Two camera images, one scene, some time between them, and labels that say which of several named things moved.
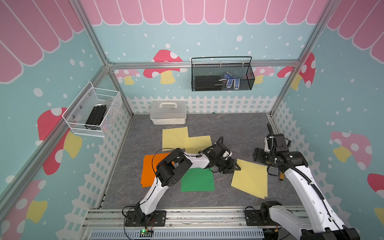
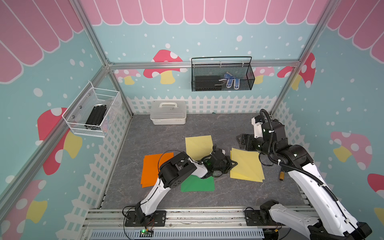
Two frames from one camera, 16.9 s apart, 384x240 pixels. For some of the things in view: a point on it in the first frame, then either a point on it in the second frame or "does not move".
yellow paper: [174, 138] to [249, 167]
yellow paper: [194, 145] does not move
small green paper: [198, 179] does not move
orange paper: [150, 164] does not move
